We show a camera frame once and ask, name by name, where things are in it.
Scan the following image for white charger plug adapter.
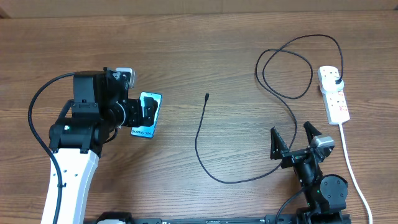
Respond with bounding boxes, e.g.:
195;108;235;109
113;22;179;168
320;76;345;94

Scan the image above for white power strip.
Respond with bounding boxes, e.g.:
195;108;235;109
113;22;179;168
318;65;350;125

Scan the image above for Samsung Galaxy smartphone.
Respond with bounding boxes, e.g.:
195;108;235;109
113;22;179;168
131;92;162;139

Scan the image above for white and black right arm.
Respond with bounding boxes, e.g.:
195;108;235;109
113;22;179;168
265;121;351;223

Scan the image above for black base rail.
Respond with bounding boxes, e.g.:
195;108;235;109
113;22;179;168
83;211;352;224

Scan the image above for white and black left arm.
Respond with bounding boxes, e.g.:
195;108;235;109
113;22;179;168
41;68;162;223

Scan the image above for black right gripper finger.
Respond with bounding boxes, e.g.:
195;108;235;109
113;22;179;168
303;121;322;145
270;127;289;160

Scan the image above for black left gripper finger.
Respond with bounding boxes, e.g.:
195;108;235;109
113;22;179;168
142;107;157;127
141;96;158;109

